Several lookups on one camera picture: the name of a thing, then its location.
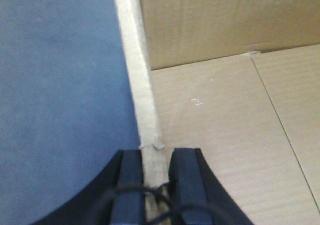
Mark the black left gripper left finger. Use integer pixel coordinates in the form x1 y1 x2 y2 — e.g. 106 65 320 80
35 149 145 225

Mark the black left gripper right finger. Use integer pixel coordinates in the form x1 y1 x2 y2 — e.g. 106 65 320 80
168 148 253 225

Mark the brown cardboard carton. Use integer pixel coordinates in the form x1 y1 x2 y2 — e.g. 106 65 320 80
115 0 320 225

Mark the dark grey conveyor belt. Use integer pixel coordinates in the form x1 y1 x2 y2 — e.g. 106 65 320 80
0 0 139 225

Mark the black cable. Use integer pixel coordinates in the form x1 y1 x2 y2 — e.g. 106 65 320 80
98 183 230 225

